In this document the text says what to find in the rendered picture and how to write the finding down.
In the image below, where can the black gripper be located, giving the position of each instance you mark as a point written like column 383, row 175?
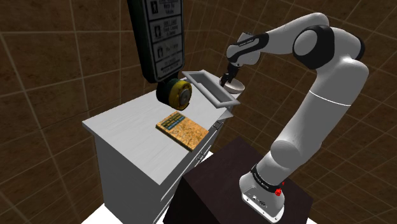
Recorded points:
column 231, row 72

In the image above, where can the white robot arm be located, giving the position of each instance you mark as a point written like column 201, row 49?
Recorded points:
column 322, row 102

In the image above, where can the white bowl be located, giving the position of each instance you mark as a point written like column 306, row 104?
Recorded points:
column 237, row 86

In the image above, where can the grey rectangular tray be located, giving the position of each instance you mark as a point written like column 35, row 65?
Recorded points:
column 203, row 81

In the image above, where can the orange book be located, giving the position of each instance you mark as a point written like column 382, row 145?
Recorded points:
column 183, row 130

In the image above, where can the dark pedestrian button sign box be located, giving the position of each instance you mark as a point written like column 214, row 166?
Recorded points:
column 161, row 40

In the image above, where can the dark robot stand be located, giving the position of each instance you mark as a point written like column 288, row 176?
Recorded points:
column 214, row 186

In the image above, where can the grey chest of drawers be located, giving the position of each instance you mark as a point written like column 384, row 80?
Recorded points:
column 130, row 149

